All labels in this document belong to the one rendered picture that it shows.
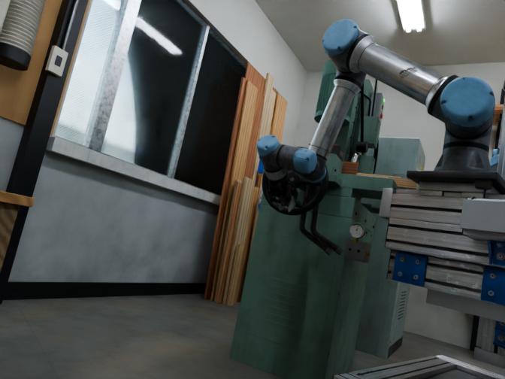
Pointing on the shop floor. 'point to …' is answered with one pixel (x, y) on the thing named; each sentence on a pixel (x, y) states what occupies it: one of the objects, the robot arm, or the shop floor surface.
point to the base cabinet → (299, 298)
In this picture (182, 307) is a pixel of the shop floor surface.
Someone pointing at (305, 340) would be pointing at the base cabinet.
